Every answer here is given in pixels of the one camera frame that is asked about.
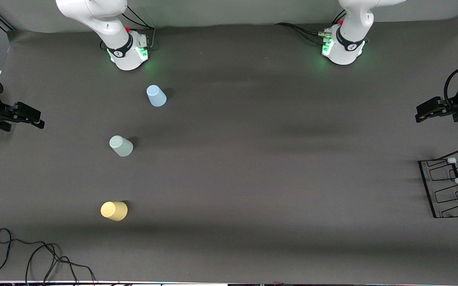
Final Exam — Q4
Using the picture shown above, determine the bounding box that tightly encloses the pale green plastic cup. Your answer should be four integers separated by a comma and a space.
109, 135, 134, 157

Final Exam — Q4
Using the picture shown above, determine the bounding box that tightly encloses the yellow plastic cup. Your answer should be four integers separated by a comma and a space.
101, 201, 128, 222

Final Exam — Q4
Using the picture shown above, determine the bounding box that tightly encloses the light blue plastic cup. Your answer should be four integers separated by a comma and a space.
146, 85, 167, 107

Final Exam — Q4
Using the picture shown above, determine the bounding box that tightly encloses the dark grey table mat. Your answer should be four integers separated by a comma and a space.
0, 14, 458, 284

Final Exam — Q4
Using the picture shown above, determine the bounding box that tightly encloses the black frame rail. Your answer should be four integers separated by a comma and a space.
0, 12, 16, 32

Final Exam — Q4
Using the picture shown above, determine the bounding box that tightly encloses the thin black loose cable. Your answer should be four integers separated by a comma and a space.
0, 228, 96, 285

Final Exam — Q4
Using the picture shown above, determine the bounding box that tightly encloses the black right arm base cable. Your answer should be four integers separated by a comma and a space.
100, 6, 156, 52

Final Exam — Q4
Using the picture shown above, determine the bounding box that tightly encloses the black arm base cable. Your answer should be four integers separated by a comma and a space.
275, 10, 347, 44
100, 6, 156, 52

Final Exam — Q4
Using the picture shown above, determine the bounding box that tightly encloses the black left arm base cable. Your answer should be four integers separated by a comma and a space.
275, 10, 347, 44

